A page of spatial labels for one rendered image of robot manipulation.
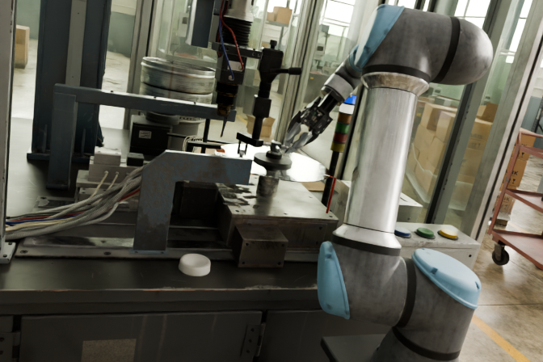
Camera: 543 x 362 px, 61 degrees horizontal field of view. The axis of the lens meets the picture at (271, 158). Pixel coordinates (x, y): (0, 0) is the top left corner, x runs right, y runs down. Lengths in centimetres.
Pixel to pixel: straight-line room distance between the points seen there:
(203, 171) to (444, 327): 58
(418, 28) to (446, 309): 45
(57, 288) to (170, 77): 104
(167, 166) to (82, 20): 72
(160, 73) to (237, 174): 85
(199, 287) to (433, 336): 47
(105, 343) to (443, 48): 87
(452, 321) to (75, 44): 132
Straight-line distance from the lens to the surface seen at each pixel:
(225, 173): 107
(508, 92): 125
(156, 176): 104
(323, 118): 125
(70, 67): 163
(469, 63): 84
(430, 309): 80
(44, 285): 100
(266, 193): 129
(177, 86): 182
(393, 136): 78
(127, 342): 108
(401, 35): 80
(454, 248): 121
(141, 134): 157
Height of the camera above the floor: 127
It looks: 14 degrees down
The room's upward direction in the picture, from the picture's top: 11 degrees clockwise
